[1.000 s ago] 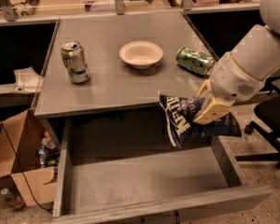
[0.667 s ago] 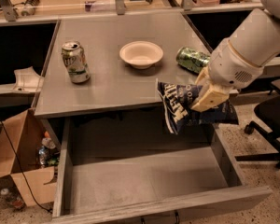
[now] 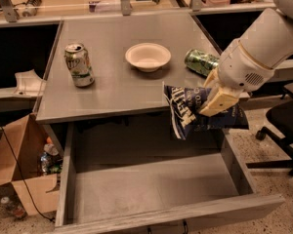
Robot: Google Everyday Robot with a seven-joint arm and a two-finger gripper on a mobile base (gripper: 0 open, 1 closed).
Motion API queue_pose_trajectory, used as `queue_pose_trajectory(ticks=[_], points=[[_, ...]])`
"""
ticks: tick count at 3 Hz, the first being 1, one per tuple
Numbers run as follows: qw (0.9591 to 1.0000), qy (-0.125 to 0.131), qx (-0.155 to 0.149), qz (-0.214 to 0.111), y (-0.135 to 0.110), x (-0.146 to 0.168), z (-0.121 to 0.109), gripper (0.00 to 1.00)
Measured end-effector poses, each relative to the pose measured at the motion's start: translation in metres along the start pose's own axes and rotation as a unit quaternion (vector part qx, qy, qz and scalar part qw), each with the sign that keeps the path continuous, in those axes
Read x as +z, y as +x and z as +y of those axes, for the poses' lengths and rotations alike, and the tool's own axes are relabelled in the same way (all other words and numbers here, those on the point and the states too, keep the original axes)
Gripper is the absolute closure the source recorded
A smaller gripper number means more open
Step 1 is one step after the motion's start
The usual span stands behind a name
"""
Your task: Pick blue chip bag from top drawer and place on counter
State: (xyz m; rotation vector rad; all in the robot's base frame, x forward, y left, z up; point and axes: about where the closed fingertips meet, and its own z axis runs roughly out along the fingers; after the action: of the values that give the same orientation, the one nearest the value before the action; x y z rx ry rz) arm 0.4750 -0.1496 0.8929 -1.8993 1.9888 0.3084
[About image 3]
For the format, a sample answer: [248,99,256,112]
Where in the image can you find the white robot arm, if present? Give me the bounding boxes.
[199,0,293,117]

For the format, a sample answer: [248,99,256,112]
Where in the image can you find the cardboard box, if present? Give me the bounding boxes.
[0,114,60,215]

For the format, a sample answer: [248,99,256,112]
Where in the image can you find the white paper bowl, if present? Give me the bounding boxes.
[125,43,171,72]

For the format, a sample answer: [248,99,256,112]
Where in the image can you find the blue chip bag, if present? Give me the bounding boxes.
[163,85,249,140]

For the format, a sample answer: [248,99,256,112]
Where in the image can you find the black office chair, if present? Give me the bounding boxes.
[247,83,293,176]

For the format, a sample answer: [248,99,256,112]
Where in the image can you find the green soda can lying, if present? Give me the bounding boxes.
[185,49,219,77]

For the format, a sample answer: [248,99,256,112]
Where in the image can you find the grey open drawer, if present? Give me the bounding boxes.
[55,112,284,234]

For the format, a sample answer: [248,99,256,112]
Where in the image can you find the plastic bottles in box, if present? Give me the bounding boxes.
[39,137,63,176]

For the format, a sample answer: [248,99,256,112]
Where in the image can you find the grey metal bracket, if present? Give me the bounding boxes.
[14,69,46,98]

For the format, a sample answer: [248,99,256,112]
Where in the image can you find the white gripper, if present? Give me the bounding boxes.
[199,39,274,117]

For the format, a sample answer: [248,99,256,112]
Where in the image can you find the black cable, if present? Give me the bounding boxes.
[0,104,56,223]

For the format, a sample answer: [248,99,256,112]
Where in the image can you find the grey counter cabinet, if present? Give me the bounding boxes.
[37,13,218,124]

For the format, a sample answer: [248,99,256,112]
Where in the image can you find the upright white soda can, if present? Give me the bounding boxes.
[64,43,95,88]

